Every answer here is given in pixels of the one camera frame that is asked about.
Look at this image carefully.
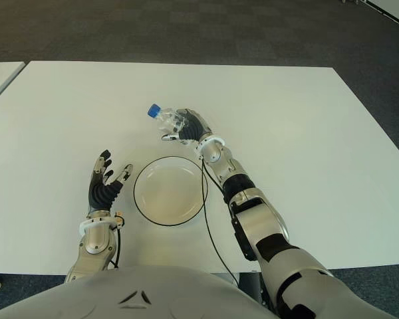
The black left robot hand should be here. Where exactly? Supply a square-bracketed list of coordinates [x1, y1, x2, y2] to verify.
[87, 149, 134, 214]

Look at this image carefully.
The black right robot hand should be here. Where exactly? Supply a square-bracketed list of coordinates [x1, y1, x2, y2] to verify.
[161, 108, 213, 147]

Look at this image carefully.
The clear blue-capped water bottle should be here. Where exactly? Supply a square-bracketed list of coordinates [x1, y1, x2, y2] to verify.
[147, 104, 187, 142]

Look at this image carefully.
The white black-rimmed plate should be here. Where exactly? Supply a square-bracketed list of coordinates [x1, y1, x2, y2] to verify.
[133, 156, 207, 227]

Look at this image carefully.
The grey robot torso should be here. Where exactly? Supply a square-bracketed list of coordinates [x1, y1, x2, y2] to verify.
[0, 265, 287, 319]

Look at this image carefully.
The dark grey table leg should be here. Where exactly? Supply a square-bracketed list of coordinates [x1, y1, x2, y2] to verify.
[237, 271, 263, 300]

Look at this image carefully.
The white board panel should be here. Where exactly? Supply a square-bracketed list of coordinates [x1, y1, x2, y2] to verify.
[365, 0, 399, 29]

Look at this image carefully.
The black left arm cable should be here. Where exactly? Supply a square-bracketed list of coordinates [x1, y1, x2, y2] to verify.
[110, 225, 122, 268]

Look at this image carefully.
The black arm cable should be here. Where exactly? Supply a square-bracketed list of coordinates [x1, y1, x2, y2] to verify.
[201, 159, 239, 284]
[110, 225, 122, 268]

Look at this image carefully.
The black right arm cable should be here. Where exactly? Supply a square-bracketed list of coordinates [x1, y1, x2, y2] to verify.
[201, 159, 239, 284]

